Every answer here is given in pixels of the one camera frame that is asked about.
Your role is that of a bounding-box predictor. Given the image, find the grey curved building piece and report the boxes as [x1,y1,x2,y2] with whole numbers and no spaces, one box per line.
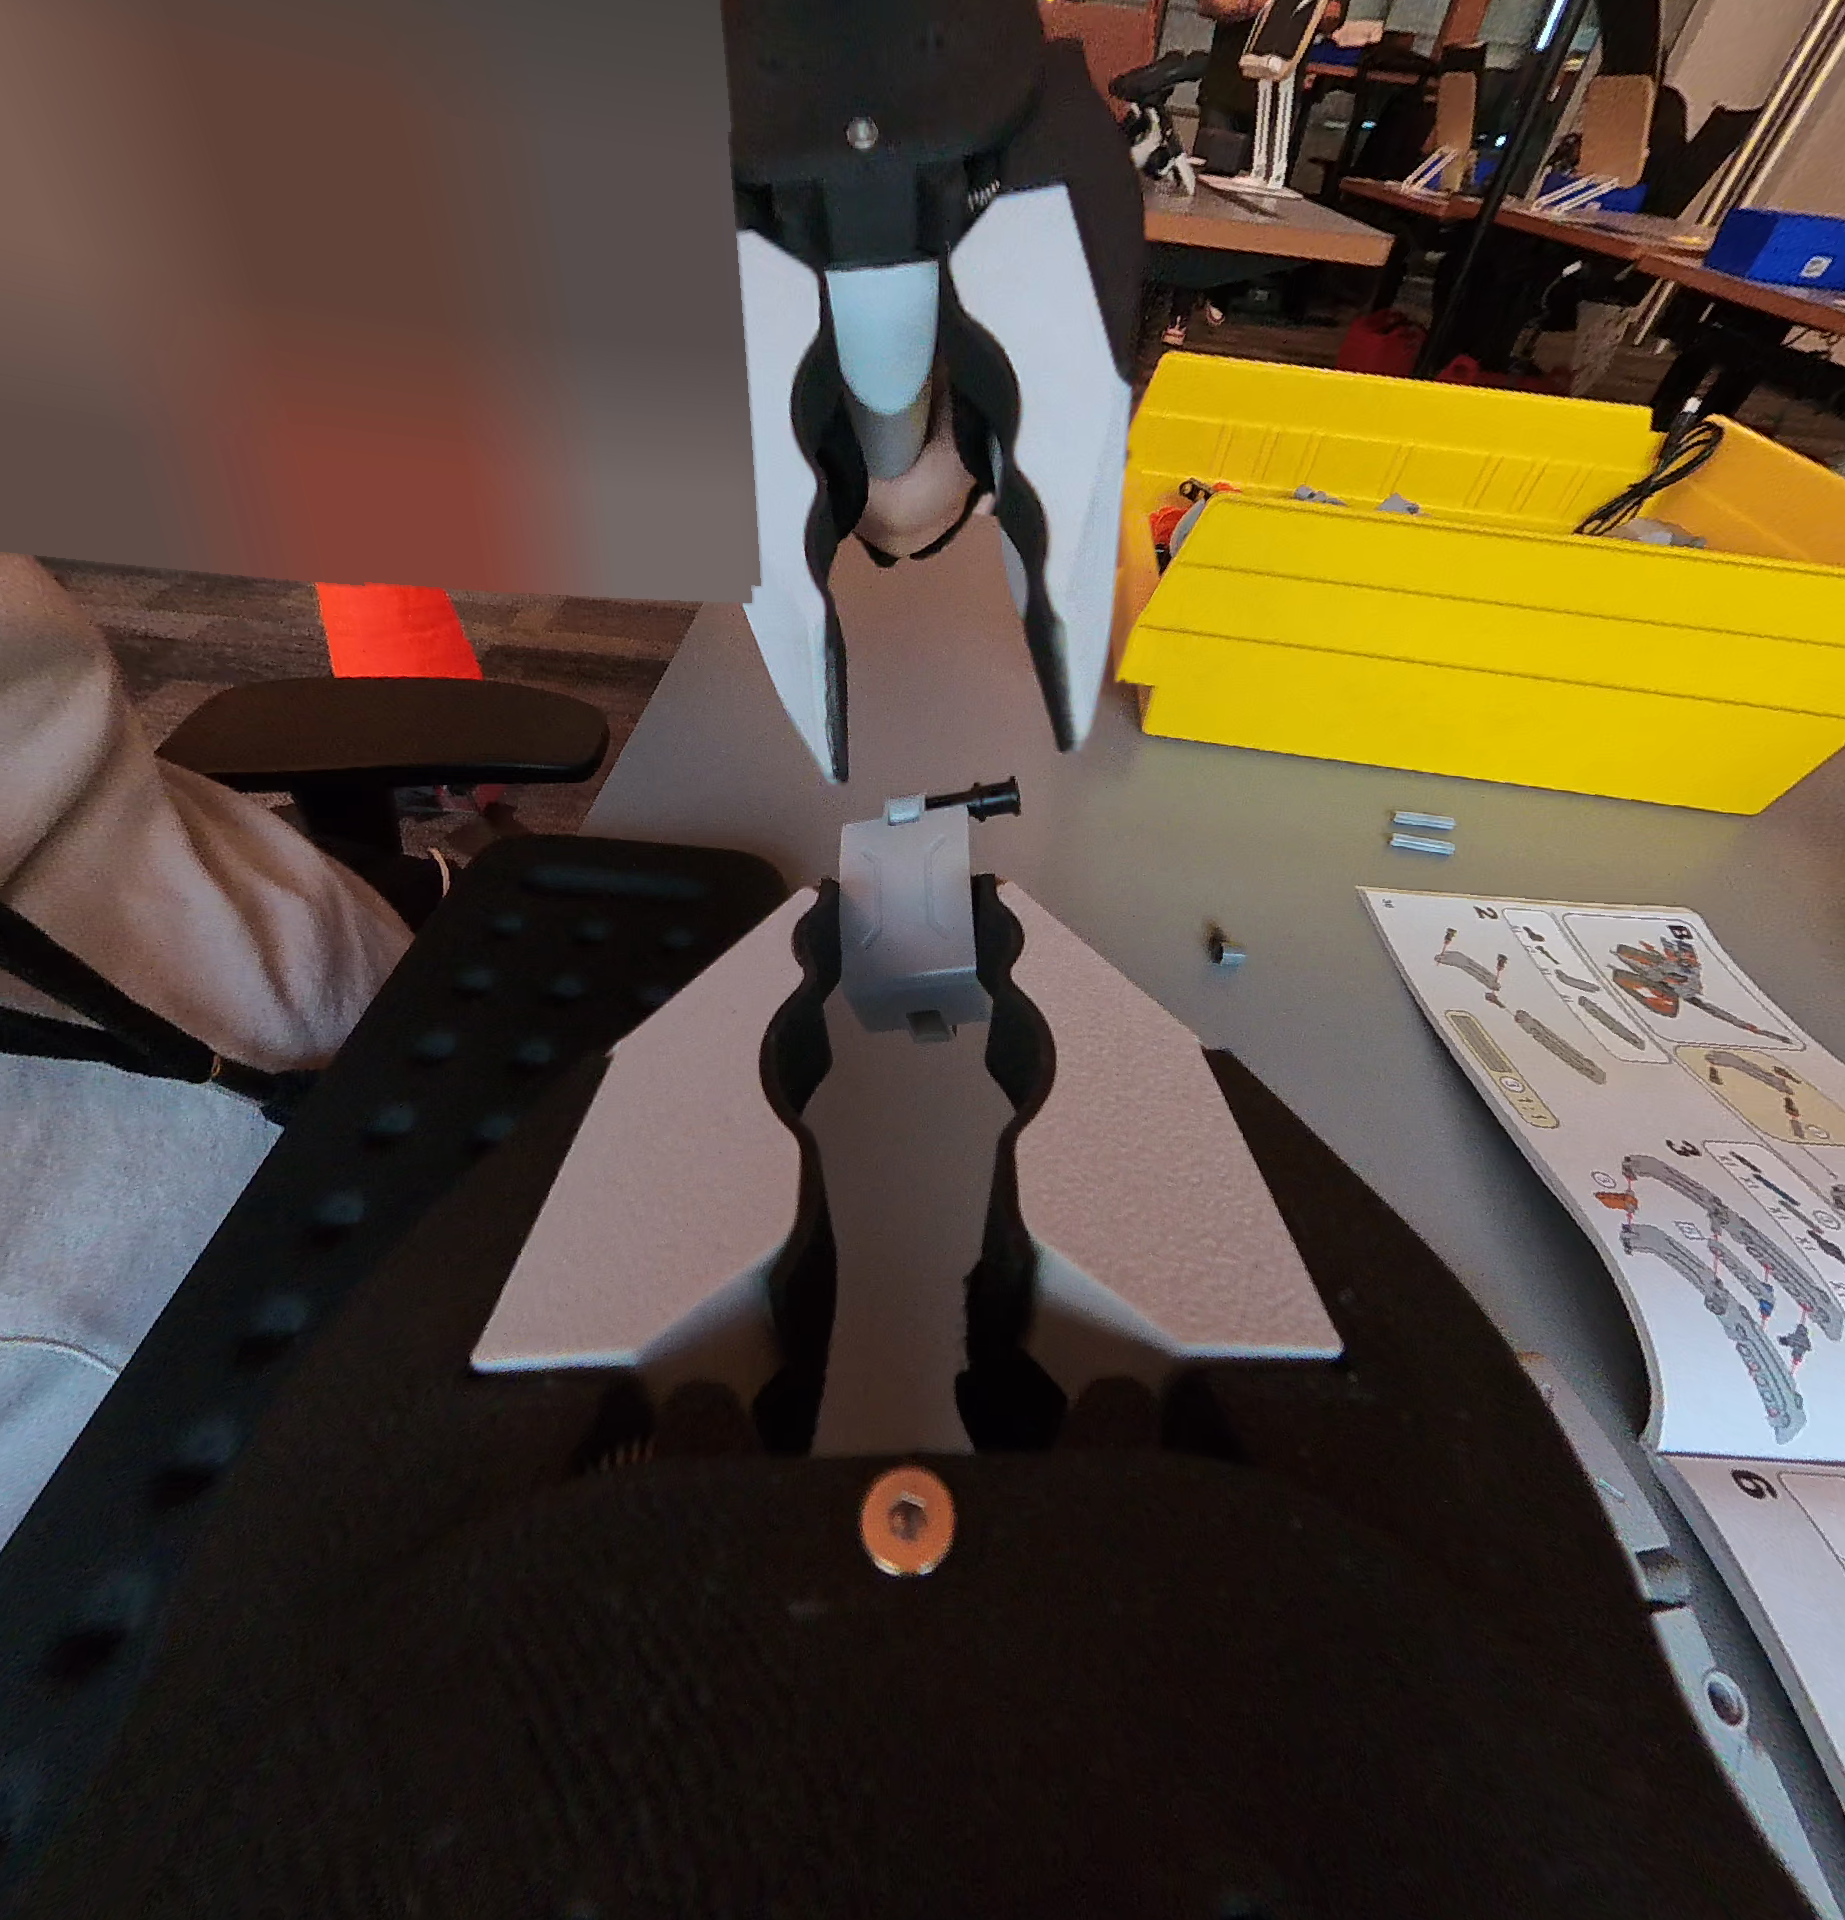
[836,793,996,1043]

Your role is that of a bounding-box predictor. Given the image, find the black perforated chair armrest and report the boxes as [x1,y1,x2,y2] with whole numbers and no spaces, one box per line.
[0,838,795,1920]

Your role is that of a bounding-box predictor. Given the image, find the black smooth chair armrest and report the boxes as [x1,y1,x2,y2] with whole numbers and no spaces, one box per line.
[156,675,613,903]

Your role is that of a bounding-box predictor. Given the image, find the grey desk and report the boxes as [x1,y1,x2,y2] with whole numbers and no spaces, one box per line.
[576,601,1845,1920]

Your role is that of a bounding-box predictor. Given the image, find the yellow storage bin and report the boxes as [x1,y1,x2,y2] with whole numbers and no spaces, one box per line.
[1114,496,1845,816]
[1124,350,1845,563]

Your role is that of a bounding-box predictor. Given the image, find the person's left hand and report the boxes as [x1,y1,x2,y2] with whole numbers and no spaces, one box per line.
[855,449,981,563]

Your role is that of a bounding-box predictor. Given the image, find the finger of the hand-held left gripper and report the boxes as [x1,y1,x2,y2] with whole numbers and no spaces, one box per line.
[941,184,1138,754]
[735,229,858,784]

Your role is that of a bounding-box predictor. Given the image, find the wooden background table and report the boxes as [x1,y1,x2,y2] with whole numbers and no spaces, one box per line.
[1144,186,1399,275]
[1334,172,1845,347]

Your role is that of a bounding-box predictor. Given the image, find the open instruction booklet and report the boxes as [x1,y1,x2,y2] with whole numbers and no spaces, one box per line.
[1357,885,1845,1862]

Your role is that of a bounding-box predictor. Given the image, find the cardboard sheet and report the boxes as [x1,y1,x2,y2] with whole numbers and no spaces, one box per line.
[1570,75,1658,188]

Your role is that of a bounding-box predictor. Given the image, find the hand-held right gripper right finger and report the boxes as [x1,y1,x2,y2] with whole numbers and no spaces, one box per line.
[974,874,1347,1456]

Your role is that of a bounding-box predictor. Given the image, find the blue storage bin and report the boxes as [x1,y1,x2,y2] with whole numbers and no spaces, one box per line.
[1701,207,1845,298]

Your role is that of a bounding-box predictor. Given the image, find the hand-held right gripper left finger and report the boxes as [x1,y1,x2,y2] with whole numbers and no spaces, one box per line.
[470,876,837,1456]

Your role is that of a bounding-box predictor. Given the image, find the black cable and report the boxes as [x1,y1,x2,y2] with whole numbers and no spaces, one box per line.
[1575,419,1731,540]

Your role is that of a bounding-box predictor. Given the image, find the loose building pieces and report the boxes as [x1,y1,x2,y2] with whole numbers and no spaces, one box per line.
[1147,478,1425,559]

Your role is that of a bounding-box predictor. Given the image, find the black strap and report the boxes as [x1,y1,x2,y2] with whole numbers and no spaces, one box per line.
[0,871,284,1120]

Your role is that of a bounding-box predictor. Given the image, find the orange red object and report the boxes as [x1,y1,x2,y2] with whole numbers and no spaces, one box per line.
[315,584,484,680]

